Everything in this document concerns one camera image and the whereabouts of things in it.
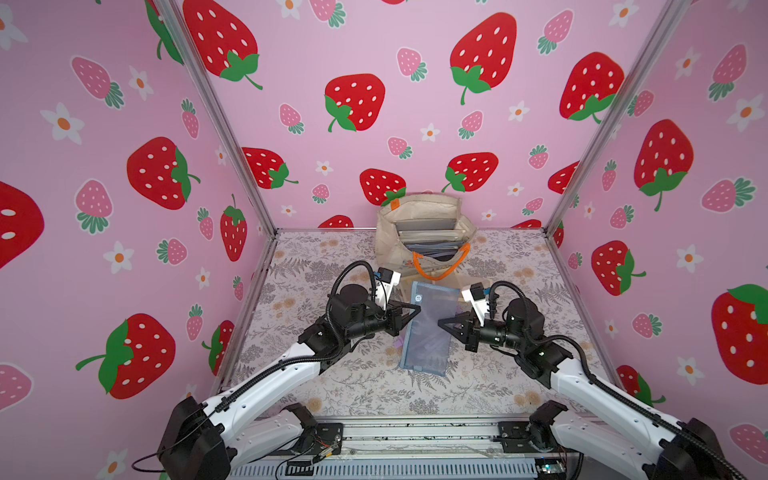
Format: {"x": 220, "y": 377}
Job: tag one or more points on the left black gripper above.
{"x": 394, "y": 323}

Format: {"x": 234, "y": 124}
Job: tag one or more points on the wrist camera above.
{"x": 386, "y": 280}
{"x": 476, "y": 296}

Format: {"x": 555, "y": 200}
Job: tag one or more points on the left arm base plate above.
{"x": 315, "y": 441}

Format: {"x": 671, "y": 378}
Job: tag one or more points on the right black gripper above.
{"x": 471, "y": 333}

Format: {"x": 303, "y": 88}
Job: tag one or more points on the cream canvas tote bag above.
{"x": 425, "y": 234}

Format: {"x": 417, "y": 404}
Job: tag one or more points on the blue pouch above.
{"x": 426, "y": 346}

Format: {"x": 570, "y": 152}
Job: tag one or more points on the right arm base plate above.
{"x": 528, "y": 437}

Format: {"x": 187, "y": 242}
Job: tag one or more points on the grey pouch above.
{"x": 426, "y": 225}

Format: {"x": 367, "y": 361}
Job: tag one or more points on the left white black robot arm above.
{"x": 210, "y": 439}

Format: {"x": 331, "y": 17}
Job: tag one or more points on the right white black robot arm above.
{"x": 633, "y": 438}

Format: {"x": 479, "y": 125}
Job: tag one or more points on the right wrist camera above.
{"x": 476, "y": 296}

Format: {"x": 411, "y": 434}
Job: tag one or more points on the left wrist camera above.
{"x": 386, "y": 280}

